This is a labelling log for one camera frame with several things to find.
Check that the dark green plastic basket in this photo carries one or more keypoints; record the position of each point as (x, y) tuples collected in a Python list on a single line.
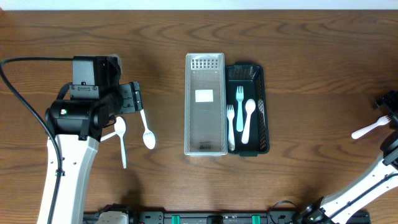
[(251, 77)]

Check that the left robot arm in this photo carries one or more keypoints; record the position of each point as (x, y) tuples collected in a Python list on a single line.
[(76, 118)]

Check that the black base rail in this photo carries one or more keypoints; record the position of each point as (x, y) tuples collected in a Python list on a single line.
[(116, 213)]

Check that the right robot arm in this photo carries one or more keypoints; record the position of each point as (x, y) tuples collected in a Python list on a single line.
[(308, 156)]

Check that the translucent white plastic basket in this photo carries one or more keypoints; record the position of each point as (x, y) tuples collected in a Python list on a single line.
[(205, 123)]

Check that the white label sticker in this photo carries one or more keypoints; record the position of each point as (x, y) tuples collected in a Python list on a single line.
[(203, 96)]

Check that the mint green plastic fork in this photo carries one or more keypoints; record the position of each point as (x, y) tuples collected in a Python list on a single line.
[(239, 99)]

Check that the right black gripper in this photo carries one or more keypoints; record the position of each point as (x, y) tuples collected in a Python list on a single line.
[(388, 101)]

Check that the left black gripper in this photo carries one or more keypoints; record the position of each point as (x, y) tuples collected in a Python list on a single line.
[(131, 98)]

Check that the white spoon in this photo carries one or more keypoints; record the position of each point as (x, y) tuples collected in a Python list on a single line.
[(103, 138), (250, 106), (120, 129), (148, 136)]

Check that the white plastic fork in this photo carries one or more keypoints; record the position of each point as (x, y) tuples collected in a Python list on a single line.
[(230, 117)]

